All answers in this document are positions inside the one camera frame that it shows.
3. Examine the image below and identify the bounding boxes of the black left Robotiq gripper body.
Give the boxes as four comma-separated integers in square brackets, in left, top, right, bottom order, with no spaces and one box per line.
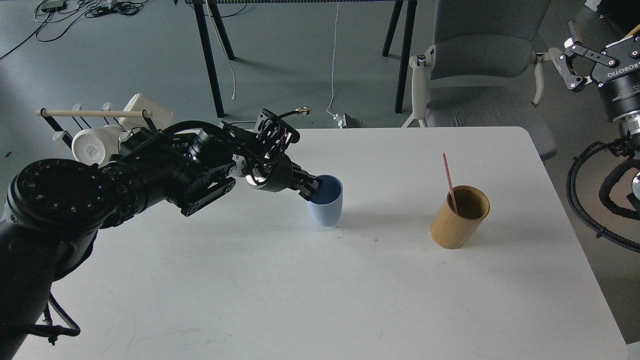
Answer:
[245,154,307,193]

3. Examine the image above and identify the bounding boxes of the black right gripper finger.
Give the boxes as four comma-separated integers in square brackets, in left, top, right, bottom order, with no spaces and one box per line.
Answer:
[605,35,640,63]
[555,21,618,92]

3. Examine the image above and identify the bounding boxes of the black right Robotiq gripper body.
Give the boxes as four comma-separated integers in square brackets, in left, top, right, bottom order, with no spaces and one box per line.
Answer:
[598,57,639,123]

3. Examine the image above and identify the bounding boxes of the light blue plastic cup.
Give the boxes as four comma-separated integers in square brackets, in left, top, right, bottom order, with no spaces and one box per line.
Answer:
[307,174,343,227]

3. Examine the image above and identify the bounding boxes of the pink chopstick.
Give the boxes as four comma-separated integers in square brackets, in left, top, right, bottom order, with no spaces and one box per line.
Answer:
[442,152,458,215]

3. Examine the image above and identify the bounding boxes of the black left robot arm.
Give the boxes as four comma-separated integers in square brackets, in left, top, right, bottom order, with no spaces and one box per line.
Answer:
[0,111,323,360]

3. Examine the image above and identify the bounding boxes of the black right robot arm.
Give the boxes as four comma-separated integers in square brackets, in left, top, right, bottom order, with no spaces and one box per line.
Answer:
[553,20,640,253]

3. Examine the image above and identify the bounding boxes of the white cup on rack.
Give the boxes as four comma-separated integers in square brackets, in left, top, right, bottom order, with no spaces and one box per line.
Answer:
[118,93,174,130]

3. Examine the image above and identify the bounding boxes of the bamboo wooden cup holder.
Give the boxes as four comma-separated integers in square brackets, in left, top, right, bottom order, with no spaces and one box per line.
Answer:
[430,185,490,249]

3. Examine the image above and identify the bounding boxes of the wooden stick far right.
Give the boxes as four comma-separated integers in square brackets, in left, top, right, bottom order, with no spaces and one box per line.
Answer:
[622,23,640,39]

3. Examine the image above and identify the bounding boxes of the white power adapter on floor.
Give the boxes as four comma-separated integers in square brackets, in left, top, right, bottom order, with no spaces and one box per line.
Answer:
[333,112,358,129]

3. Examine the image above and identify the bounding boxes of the grey office chair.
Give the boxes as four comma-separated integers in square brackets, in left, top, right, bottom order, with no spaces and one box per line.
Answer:
[403,0,559,160]

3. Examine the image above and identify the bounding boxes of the black table legs right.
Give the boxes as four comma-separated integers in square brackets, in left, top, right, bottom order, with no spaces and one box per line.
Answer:
[382,0,418,114]

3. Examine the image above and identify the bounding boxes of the black table legs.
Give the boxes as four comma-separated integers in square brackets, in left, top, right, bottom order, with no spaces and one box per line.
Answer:
[185,0,236,118]
[382,0,418,114]

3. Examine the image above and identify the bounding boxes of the black table legs left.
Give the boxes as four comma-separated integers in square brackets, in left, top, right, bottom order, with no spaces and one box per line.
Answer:
[185,0,236,118]

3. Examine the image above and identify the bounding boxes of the white mug on rack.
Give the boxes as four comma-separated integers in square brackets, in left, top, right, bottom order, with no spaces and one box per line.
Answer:
[71,124,125,167]

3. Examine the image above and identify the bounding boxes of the white hanging cable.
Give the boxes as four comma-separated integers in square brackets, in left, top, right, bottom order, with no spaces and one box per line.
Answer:
[326,0,341,121]

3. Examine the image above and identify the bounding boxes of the black wire cup rack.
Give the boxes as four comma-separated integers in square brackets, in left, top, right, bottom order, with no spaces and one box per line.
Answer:
[35,107,174,149]

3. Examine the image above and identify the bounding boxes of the black cables on floor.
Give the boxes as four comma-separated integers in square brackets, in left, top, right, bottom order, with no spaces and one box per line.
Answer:
[0,0,148,60]

